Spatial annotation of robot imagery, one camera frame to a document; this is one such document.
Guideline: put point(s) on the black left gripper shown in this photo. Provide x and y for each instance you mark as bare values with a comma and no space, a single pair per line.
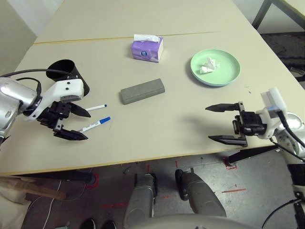
54,114

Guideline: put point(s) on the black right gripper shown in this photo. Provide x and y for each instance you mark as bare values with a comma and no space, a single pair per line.
250,124

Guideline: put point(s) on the white marker blue cap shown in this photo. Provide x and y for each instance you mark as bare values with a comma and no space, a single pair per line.
100,121

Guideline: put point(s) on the green plate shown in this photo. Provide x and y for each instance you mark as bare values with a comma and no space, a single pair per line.
226,69

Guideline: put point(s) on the white tissue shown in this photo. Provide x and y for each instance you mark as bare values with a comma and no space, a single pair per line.
208,66

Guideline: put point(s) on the grey glasses case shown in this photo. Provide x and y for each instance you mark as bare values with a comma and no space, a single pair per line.
143,91

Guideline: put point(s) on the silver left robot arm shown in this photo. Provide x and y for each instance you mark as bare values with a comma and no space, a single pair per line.
12,95

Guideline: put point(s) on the thin white marker blue clip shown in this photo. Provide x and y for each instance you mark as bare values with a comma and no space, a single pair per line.
97,107

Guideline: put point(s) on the black table foot bar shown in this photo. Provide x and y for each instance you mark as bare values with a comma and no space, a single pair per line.
66,176
250,153

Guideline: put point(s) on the blue plate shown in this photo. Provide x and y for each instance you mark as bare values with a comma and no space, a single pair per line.
212,84

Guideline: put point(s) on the black plastic cup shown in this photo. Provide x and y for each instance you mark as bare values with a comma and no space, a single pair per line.
59,69

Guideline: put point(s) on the wooden plank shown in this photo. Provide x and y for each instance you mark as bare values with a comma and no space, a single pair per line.
43,190

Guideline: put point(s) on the grey robot right leg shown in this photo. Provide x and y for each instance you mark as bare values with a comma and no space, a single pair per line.
202,195

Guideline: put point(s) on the grey robot leg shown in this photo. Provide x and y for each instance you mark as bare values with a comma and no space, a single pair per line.
140,198
202,195

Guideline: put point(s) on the grey robot left leg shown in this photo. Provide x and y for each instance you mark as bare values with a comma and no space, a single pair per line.
140,198

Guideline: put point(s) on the purple tissue pack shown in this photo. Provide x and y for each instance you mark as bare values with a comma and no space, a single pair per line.
145,52

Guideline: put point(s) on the black shoe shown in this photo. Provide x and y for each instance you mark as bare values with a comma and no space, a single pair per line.
108,225
88,224

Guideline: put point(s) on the grey robot torso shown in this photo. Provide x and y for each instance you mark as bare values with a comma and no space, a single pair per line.
190,223

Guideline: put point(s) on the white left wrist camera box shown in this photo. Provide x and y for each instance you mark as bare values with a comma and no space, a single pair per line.
66,87

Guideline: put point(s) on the neighbouring table black frame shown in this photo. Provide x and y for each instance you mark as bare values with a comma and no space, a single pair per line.
262,12

